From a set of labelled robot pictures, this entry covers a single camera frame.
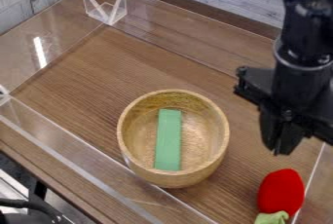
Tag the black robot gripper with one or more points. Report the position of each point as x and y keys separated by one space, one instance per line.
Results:
x=293 y=94

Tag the red plush strawberry toy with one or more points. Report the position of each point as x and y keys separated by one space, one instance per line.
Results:
x=281 y=196

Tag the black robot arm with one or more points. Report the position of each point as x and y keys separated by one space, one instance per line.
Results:
x=307 y=26

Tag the round wooden bowl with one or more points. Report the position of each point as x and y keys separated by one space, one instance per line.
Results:
x=203 y=139

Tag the clear acrylic right barrier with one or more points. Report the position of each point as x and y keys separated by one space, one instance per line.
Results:
x=317 y=209

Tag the clear acrylic barrier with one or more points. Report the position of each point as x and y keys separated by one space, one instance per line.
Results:
x=317 y=209
x=92 y=180

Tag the green rectangular block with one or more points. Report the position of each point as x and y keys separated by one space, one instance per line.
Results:
x=167 y=148

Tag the clear acrylic front barrier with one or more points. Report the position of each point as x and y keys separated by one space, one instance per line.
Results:
x=92 y=180

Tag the clear acrylic corner bracket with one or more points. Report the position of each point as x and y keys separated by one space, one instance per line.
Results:
x=105 y=12

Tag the black table frame bracket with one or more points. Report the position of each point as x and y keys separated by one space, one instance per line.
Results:
x=36 y=190

